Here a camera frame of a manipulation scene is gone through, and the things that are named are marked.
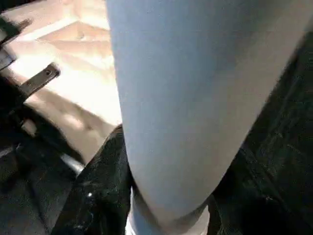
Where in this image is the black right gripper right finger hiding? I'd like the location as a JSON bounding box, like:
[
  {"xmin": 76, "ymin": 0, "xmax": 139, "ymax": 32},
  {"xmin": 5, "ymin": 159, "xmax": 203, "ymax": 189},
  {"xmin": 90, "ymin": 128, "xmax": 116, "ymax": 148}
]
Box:
[{"xmin": 209, "ymin": 146, "xmax": 313, "ymax": 235}]

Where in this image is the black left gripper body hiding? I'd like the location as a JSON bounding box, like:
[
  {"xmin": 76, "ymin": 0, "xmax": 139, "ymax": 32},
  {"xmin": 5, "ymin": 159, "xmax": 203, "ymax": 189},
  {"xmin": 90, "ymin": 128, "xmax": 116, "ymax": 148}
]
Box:
[{"xmin": 0, "ymin": 17, "xmax": 62, "ymax": 120}]

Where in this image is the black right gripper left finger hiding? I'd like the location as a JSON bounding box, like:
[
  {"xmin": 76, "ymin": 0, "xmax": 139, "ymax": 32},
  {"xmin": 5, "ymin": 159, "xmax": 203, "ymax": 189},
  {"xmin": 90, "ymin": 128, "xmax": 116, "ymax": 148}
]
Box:
[{"xmin": 50, "ymin": 125, "xmax": 135, "ymax": 235}]

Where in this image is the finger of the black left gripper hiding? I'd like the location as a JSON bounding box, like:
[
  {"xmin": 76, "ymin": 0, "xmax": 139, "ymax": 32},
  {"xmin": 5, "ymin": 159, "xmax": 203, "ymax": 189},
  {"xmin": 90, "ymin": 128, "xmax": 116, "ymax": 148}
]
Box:
[{"xmin": 15, "ymin": 103, "xmax": 85, "ymax": 174}]

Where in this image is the white plastic table top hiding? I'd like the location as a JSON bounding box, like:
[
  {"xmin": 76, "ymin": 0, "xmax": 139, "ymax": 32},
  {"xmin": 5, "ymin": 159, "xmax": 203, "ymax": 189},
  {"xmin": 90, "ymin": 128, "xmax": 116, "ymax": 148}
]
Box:
[{"xmin": 0, "ymin": 0, "xmax": 124, "ymax": 165}]

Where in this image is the white plastic table leg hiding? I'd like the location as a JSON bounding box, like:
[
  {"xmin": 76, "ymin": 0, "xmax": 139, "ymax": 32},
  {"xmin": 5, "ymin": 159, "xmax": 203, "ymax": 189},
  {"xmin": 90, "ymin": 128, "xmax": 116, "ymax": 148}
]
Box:
[{"xmin": 105, "ymin": 0, "xmax": 313, "ymax": 235}]

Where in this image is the black table mat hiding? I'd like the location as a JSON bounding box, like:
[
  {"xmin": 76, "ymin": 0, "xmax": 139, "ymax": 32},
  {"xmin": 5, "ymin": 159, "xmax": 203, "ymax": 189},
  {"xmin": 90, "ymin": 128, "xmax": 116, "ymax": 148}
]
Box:
[{"xmin": 0, "ymin": 42, "xmax": 313, "ymax": 235}]

